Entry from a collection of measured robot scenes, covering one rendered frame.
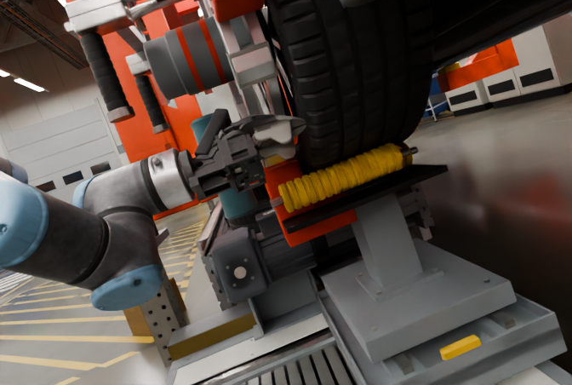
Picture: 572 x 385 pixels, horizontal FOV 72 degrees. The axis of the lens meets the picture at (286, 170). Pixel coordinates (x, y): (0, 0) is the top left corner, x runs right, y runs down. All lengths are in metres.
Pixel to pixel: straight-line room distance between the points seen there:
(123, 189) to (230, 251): 0.56
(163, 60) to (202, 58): 0.08
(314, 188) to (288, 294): 0.66
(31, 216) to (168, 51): 0.47
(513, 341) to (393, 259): 0.26
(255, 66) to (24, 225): 0.37
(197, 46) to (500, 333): 0.77
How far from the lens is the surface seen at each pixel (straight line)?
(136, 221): 0.60
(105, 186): 0.64
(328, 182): 0.75
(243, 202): 0.96
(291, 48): 0.61
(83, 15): 0.77
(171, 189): 0.62
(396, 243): 0.92
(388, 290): 0.92
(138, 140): 1.35
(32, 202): 0.50
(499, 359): 0.85
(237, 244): 1.13
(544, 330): 0.88
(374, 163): 0.77
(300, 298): 1.36
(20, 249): 0.50
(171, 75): 0.85
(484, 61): 3.95
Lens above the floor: 0.62
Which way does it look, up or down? 4 degrees down
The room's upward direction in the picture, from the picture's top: 20 degrees counter-clockwise
